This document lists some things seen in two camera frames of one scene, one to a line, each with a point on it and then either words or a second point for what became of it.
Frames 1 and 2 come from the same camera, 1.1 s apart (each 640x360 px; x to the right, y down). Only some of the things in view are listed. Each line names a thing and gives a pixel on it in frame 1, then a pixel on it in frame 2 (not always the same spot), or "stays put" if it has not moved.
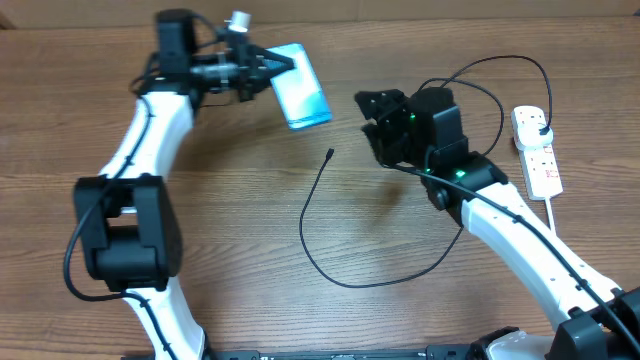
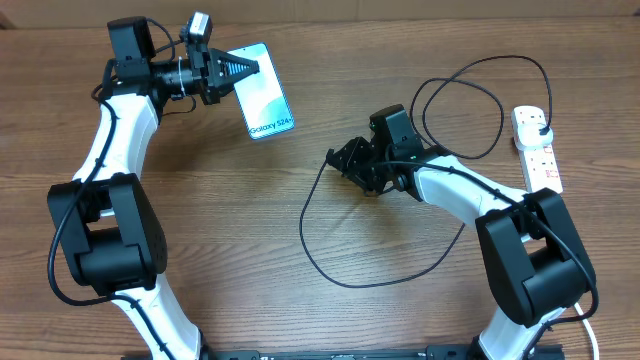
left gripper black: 247,57 to 208,66
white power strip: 540,168 stays put
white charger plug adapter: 528,136 stays put
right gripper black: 392,118 to 352,165
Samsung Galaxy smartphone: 299,91 to 262,97
